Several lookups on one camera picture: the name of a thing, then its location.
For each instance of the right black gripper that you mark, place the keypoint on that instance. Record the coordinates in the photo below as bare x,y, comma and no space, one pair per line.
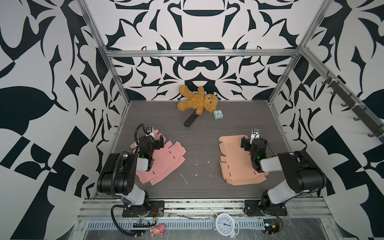
245,143

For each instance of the small pink toy figure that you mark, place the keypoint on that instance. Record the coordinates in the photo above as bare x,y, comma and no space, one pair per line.
158,230

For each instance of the brown teddy bear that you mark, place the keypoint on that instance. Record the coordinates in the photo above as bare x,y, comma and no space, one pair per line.
199,101

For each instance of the circuit board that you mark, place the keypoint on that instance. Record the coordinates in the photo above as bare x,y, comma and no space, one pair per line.
273,227
145,223

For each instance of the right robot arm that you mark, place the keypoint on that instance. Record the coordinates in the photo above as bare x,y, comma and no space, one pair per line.
302,174

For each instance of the right circuit board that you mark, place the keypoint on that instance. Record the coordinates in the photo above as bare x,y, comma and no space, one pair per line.
273,227

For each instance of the salmon cardboard box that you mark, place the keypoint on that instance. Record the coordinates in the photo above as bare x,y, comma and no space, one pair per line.
236,163

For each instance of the black remote control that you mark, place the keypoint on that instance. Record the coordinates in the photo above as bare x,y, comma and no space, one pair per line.
191,119

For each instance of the left circuit board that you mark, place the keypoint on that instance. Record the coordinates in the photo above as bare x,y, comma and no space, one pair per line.
145,223

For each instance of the small teal alarm clock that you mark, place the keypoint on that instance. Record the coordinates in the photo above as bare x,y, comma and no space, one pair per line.
218,114

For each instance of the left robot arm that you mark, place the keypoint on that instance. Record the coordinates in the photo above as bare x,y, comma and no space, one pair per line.
117,178

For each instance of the wall hook rack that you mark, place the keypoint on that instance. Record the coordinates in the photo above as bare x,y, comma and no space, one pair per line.
352,102

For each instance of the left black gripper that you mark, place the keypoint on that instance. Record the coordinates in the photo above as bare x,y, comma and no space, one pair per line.
157,142

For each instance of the pink flat cardboard box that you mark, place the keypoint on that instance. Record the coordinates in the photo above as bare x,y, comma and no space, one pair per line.
166,160

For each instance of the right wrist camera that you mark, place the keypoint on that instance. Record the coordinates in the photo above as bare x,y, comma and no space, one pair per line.
255,134

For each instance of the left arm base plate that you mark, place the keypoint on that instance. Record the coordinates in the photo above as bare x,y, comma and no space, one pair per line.
147,209

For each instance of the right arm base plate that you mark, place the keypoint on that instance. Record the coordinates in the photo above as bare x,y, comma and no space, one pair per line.
255,208

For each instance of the white round analog clock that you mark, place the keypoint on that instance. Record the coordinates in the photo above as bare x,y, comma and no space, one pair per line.
226,225

